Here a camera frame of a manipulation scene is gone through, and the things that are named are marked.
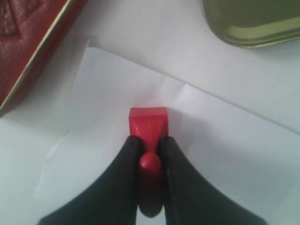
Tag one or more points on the red rubber stamp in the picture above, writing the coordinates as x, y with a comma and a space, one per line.
150, 125

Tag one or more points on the white paper sheet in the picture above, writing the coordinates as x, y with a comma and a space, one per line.
253, 161

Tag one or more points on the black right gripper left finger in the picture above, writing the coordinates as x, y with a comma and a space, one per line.
111, 199

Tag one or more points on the gold tin lid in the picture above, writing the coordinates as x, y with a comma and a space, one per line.
253, 23

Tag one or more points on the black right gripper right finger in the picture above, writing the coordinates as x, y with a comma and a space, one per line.
190, 199

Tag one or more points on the red tin box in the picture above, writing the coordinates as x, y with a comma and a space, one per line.
30, 33

